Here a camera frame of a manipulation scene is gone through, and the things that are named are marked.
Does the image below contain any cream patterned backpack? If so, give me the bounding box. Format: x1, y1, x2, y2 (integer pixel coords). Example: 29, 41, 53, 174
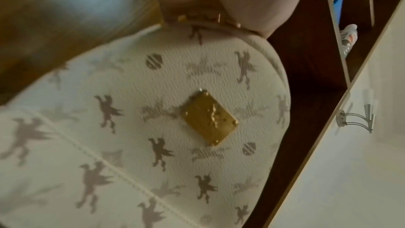
0, 0, 293, 228

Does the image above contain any dark wooden shelf cabinet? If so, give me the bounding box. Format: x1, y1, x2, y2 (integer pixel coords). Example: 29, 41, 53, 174
249, 0, 405, 228

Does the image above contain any blue box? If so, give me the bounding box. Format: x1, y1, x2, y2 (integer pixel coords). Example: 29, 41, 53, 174
330, 0, 345, 21

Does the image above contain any metal wall lamp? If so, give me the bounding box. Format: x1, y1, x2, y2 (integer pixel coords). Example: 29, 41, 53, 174
337, 88, 379, 135

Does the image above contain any white plastic bottle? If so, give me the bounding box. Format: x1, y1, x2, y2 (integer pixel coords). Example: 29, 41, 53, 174
339, 23, 359, 59

